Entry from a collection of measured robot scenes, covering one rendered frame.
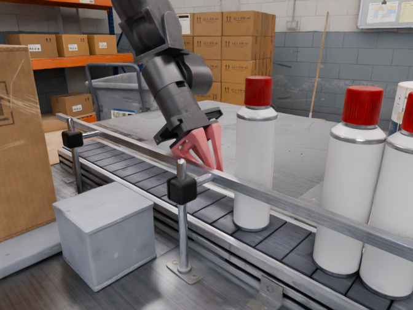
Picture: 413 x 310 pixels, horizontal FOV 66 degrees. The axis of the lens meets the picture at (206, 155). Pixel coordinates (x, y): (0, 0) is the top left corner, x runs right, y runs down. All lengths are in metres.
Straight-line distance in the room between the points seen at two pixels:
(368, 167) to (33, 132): 0.43
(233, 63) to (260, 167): 3.29
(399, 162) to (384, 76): 4.41
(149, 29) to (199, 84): 0.12
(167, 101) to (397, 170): 0.31
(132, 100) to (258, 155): 2.21
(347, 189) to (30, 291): 0.40
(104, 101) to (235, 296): 2.39
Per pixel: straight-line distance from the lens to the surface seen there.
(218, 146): 0.47
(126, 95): 2.58
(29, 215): 0.56
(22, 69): 0.51
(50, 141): 1.08
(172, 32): 0.51
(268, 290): 0.42
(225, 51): 3.71
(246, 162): 0.41
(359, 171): 0.34
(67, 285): 0.48
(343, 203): 0.35
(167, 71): 0.50
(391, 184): 0.34
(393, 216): 0.35
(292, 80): 4.97
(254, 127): 0.39
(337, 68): 4.80
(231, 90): 3.71
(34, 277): 0.51
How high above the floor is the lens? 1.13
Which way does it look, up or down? 20 degrees down
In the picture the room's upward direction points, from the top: straight up
